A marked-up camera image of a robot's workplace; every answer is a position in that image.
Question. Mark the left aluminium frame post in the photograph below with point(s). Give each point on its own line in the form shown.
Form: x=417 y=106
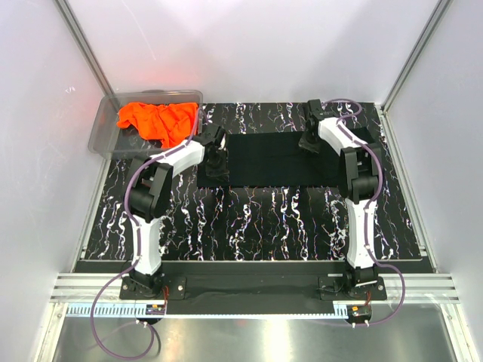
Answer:
x=81 y=40

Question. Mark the orange t shirt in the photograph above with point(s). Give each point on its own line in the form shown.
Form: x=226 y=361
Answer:
x=169 y=124

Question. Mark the white slotted cable duct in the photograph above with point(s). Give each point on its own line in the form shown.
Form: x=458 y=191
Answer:
x=108 y=310

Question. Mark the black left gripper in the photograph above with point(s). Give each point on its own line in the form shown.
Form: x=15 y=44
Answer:
x=223 y=172

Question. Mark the black t shirt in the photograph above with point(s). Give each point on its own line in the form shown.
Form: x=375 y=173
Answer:
x=275 y=160

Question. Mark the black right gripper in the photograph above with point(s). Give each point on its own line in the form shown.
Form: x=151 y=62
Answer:
x=306 y=145

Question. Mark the aluminium front rail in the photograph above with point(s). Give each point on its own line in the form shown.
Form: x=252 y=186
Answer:
x=418 y=288

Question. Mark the aluminium frame post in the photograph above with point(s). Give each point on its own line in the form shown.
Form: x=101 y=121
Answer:
x=81 y=40
x=435 y=18

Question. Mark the right aluminium frame post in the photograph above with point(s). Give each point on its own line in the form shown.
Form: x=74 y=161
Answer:
x=435 y=18

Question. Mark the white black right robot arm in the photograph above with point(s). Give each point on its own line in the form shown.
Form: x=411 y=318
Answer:
x=360 y=277

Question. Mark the clear plastic bin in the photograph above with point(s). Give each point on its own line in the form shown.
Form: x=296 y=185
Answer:
x=112 y=142

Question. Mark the right black connector box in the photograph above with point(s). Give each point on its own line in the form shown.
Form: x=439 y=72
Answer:
x=359 y=314

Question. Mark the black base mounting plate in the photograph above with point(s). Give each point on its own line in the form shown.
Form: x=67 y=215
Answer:
x=308 y=300

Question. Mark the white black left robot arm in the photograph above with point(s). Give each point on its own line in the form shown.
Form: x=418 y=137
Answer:
x=148 y=193

